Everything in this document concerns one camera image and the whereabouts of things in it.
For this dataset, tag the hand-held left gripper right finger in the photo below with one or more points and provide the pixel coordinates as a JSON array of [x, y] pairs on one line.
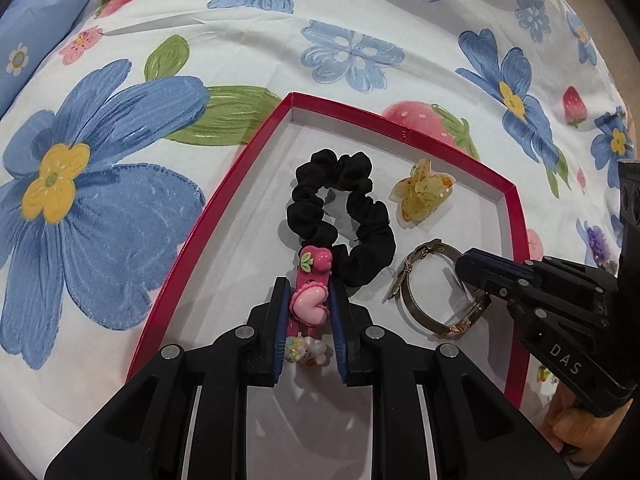
[[342, 335]]

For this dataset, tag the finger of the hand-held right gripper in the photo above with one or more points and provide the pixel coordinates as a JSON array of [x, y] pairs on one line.
[[545, 325], [500, 261]]

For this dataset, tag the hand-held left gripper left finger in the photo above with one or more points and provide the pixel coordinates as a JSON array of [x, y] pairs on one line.
[[278, 335]]

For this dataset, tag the pink heart hair clip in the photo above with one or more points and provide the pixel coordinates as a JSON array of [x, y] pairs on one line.
[[310, 305]]

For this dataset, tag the silver band wristwatch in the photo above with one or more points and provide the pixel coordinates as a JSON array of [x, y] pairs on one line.
[[404, 272]]

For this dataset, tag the red shallow box tray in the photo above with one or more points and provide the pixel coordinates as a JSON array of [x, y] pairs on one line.
[[225, 260]]

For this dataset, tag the person's right hand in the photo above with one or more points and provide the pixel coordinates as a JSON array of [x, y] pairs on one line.
[[575, 425]]

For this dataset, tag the purple flower hair clip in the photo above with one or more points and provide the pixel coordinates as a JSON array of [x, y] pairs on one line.
[[597, 242]]

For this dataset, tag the yellow translucent claw clip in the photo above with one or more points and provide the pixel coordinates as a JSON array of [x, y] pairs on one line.
[[420, 195]]

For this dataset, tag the black fabric scrunchie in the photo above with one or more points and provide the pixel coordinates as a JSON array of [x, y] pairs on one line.
[[310, 200]]

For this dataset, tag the light blue flowered pillow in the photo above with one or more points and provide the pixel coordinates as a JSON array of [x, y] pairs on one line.
[[35, 35]]

